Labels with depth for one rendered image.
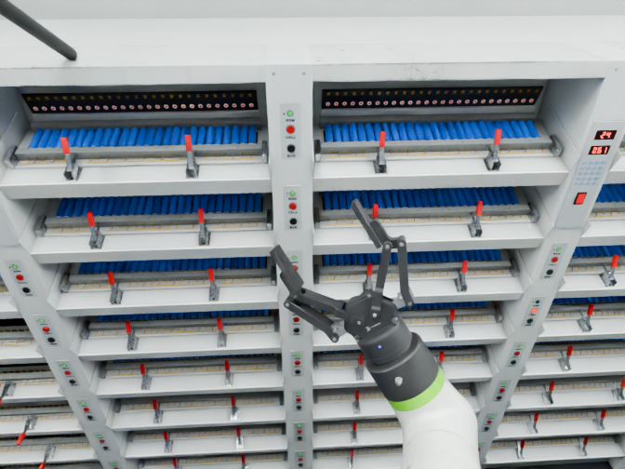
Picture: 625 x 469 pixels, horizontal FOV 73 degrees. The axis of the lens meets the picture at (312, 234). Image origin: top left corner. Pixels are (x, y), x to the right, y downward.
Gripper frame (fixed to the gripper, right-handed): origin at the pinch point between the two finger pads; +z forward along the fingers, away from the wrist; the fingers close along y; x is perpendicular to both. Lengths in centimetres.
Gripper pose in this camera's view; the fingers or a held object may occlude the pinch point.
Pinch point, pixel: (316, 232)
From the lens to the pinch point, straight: 59.8
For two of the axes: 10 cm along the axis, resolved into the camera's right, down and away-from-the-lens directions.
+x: -2.1, 2.8, -9.4
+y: 8.2, -4.7, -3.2
